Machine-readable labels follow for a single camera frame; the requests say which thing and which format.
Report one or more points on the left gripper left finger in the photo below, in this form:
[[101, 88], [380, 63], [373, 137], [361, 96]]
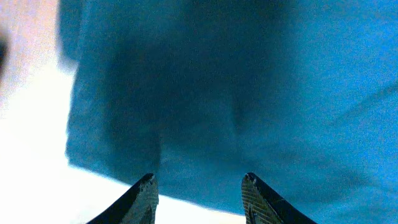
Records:
[[136, 206]]

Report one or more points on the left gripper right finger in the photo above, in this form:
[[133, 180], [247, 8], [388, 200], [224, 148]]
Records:
[[263, 205]]

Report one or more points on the navy blue t-shirt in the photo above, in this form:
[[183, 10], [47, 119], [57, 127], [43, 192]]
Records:
[[301, 93]]

